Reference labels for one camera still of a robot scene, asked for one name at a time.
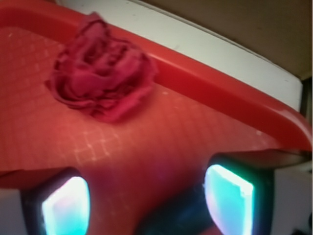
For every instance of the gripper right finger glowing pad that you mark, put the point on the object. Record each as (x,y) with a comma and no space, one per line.
(239,196)

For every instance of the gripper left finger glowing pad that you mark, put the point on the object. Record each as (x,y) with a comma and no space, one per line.
(56,201)

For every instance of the brown cardboard panel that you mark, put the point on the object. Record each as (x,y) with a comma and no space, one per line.
(279,30)

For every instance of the crumpled red paper ball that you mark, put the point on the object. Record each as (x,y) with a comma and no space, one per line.
(101,76)

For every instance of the red plastic tray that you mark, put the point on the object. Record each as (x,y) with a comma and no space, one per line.
(155,151)

